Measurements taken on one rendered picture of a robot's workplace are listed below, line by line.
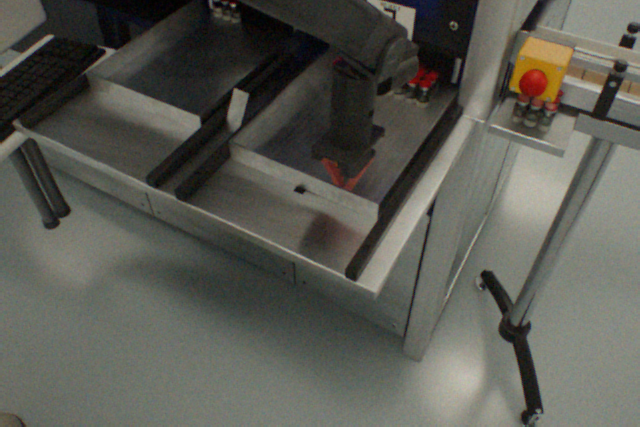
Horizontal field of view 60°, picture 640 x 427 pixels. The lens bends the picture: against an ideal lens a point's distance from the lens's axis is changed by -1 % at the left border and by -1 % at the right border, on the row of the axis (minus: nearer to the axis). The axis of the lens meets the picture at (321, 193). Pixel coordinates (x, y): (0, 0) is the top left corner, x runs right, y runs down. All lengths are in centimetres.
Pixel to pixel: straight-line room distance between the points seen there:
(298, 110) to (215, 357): 92
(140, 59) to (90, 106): 16
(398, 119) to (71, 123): 56
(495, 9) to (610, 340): 124
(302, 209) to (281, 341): 92
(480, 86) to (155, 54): 62
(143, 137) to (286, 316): 92
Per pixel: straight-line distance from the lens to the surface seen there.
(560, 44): 95
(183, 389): 168
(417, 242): 128
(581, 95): 106
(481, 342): 176
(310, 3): 51
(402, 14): 95
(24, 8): 149
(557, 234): 133
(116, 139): 99
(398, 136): 94
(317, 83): 105
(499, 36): 92
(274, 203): 83
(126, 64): 117
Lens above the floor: 149
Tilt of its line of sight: 47 degrees down
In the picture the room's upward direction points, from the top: straight up
